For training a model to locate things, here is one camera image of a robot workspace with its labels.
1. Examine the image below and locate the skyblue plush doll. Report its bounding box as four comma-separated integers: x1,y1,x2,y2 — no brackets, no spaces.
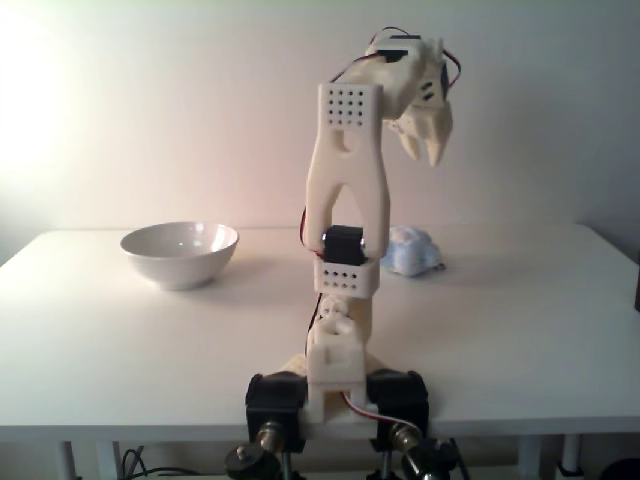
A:
382,225,445,277

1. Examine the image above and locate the white ceramic bowl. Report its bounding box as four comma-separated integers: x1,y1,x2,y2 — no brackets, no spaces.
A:
119,222,240,291

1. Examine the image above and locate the black table clamp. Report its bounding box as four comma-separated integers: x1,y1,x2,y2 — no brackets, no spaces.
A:
367,368,471,480
223,372,307,480

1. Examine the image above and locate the white table leg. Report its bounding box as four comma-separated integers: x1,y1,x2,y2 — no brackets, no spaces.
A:
58,439,122,480
517,434,584,480

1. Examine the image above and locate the red white base cable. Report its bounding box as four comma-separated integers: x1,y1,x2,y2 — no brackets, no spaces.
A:
339,389,419,434

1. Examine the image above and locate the black cable under table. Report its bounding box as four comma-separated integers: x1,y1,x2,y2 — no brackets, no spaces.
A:
119,447,221,480

